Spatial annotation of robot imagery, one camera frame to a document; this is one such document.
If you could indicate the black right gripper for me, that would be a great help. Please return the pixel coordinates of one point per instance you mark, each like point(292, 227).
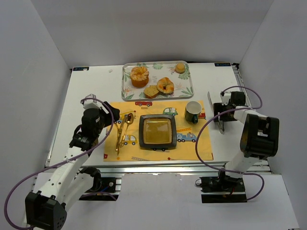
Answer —
point(218, 110)

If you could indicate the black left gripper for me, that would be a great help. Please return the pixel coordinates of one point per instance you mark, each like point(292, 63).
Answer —
point(111, 114)

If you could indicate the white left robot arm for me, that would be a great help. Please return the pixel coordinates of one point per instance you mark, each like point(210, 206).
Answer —
point(48, 207)

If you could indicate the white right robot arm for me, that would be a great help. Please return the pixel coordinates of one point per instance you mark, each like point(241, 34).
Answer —
point(260, 136)

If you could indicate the seeded bread slice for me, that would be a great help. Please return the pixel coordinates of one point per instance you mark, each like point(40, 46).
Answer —
point(151, 91)

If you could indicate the gold fork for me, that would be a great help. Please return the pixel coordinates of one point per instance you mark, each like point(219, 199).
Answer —
point(120, 130)

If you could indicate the gold spoon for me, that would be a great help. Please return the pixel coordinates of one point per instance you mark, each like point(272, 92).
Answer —
point(129, 121)

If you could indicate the black square plate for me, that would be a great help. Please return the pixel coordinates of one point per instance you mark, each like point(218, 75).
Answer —
point(157, 132)

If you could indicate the orange bundt cake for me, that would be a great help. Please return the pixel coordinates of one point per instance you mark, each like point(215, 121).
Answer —
point(139, 76)

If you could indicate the dark green mug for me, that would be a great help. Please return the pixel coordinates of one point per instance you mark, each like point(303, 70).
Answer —
point(192, 111)

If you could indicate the leaf patterned white tray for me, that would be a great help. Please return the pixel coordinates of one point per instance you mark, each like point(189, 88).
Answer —
point(183, 87)

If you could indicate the small round muffin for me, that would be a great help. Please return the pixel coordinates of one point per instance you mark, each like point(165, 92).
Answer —
point(180, 68)

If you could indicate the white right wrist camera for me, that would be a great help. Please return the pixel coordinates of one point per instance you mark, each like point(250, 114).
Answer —
point(225, 97)

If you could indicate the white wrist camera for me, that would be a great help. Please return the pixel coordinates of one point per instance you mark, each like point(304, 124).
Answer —
point(90, 102)
point(225, 97)

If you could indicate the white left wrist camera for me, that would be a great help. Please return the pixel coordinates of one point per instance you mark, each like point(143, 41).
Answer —
point(90, 102)

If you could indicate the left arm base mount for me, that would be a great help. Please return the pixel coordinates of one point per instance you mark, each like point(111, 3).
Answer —
point(103, 189)

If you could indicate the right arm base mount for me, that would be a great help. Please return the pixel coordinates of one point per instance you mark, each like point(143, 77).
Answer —
point(213, 191)

